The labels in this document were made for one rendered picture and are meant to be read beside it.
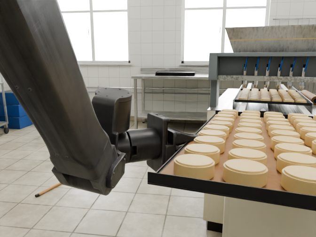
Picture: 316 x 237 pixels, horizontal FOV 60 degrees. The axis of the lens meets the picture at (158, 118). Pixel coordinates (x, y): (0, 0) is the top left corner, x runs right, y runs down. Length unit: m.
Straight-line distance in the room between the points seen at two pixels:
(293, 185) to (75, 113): 0.24
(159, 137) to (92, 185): 0.16
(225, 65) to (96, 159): 1.47
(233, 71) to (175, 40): 3.19
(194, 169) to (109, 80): 4.82
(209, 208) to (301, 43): 1.14
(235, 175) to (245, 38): 1.43
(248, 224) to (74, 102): 0.95
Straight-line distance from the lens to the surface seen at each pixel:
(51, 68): 0.24
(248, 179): 0.32
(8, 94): 5.03
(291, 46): 1.73
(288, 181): 0.33
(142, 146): 0.46
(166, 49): 4.87
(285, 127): 0.62
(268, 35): 1.70
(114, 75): 5.08
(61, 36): 0.24
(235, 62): 1.74
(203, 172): 0.33
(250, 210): 1.10
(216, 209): 1.92
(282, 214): 1.11
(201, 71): 4.77
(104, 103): 0.40
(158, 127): 0.47
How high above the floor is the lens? 1.15
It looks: 13 degrees down
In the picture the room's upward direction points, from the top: straight up
